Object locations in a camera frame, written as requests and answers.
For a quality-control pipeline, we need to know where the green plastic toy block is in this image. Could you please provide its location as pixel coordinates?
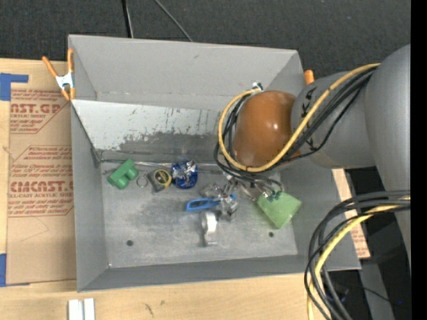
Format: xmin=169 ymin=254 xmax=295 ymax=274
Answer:
xmin=107 ymin=159 xmax=139 ymax=191

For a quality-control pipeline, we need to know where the pale green sponge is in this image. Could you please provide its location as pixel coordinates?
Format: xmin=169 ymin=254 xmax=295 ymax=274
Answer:
xmin=256 ymin=191 xmax=303 ymax=230

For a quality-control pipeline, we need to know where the white and grey metal tool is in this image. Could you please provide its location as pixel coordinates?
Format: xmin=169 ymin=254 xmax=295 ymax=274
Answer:
xmin=198 ymin=210 xmax=220 ymax=247

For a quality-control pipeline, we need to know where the blue plastic tool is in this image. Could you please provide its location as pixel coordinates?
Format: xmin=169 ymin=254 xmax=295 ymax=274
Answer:
xmin=185 ymin=193 xmax=238 ymax=212

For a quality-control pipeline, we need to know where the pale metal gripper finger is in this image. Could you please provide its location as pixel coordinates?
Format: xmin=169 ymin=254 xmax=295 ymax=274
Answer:
xmin=200 ymin=183 xmax=231 ymax=200
xmin=218 ymin=197 xmax=240 ymax=221

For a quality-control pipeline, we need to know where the yellow and black tape measure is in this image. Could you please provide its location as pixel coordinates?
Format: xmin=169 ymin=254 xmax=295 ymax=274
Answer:
xmin=146 ymin=168 xmax=173 ymax=193

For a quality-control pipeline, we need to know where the blue and silver foil packet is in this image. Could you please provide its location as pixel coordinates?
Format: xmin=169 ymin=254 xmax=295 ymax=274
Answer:
xmin=170 ymin=159 xmax=199 ymax=190

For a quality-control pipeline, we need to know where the brown cardboard board, red print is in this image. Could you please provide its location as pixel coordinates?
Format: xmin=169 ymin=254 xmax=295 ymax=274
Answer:
xmin=0 ymin=57 xmax=372 ymax=287

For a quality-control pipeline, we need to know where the grey metal bin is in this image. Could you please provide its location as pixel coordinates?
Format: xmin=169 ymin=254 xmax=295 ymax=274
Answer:
xmin=67 ymin=34 xmax=363 ymax=293

